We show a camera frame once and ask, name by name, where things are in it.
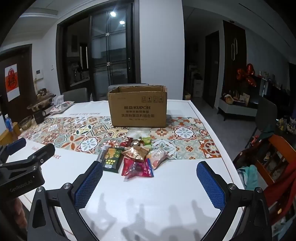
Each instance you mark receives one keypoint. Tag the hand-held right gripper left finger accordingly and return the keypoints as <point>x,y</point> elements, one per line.
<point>89,185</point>

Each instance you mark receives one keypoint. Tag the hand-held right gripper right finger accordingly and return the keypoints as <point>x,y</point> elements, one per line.
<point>210,185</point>

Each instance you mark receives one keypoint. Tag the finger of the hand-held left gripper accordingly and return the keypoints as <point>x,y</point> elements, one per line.
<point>44,151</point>
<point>16,143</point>

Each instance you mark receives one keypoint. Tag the silver stick packet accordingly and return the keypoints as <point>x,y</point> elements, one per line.
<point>103,154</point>

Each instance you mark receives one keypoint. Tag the dark green snack packet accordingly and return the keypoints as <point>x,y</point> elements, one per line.
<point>112,160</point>

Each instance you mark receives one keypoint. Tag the red snack packet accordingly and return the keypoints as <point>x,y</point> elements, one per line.
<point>136,169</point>

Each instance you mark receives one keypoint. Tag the gold brown snack packet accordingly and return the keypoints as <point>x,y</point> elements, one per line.
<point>136,153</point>

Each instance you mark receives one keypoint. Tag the small red candy packet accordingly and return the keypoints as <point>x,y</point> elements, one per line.
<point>128,141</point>

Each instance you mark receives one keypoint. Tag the pink white snack packet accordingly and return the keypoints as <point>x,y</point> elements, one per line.
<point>158,157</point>

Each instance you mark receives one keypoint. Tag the small green candy packet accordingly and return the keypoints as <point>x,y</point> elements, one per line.
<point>146,140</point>

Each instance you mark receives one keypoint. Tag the brown cardboard box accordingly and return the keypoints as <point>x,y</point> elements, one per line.
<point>136,111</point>

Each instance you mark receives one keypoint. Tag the person's left hand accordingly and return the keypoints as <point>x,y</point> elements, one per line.
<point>18,213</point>

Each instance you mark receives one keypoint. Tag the blue bottle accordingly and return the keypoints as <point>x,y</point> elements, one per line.
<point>9,122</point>

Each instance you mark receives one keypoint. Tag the glass bowl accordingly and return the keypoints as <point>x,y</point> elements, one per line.
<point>25,122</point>

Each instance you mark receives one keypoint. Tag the black mug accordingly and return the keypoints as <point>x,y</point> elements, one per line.
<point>38,117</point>

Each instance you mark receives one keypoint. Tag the teal cloth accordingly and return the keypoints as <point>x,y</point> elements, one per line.
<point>251,176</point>

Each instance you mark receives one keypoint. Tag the leaf-printed white bag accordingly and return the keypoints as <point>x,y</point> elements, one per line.
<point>61,107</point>

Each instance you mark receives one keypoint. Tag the tile-patterned white tablecloth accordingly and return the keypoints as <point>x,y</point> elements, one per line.
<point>161,185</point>

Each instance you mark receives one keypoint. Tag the metal cooking pot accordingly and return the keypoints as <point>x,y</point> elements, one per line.
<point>41,102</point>

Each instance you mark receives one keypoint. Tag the grey dining chair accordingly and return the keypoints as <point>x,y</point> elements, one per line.
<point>74,93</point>

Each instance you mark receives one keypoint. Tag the red cloth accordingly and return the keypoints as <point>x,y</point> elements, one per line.
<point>282,185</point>

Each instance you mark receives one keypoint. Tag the dark green cloth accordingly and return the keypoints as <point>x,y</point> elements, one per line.
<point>266,134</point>

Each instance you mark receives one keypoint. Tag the orange wooden chair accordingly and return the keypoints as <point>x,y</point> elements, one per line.
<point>277,150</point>

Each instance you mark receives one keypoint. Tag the white sideboard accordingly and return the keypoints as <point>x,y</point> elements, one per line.
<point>238,107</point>

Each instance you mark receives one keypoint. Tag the fruit basket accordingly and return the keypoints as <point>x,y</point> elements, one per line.
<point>229,99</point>

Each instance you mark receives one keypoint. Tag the dark dining chair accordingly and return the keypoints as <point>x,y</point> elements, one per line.
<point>266,115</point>

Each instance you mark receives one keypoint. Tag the white floor box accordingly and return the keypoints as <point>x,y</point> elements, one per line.
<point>197,88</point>

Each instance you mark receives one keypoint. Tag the red foil balloons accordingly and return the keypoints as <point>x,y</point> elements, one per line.
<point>246,74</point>

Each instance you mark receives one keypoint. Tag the dark wooden door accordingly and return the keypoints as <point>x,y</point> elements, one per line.
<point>234,69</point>

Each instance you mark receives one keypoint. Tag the glass sliding door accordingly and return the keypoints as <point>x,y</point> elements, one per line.
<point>111,51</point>

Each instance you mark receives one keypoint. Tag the red wall calendar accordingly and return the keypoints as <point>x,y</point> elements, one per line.
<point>11,81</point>

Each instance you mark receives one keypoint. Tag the white wall intercom panel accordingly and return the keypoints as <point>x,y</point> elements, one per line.
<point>39,74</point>

